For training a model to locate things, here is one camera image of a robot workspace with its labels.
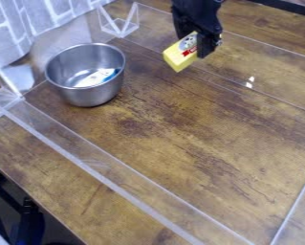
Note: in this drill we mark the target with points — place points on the black table leg frame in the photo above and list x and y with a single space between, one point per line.
28 231

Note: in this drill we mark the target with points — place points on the clear acrylic front barrier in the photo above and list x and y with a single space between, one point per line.
173 212

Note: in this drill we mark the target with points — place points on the clear acrylic triangular bracket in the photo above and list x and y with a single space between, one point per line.
117 26

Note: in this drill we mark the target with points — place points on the yellow butter block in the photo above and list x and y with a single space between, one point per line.
181 53

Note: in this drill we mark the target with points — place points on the grey brick pattern cloth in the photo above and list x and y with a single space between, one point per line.
26 18

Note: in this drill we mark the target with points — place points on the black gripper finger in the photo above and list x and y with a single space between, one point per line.
184 25
208 41

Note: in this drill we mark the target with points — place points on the clear acrylic left bracket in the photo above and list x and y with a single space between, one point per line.
8 99

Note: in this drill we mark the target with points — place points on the stainless steel bowl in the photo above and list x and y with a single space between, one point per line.
86 73

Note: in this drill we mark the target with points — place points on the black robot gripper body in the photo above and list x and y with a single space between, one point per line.
202 13

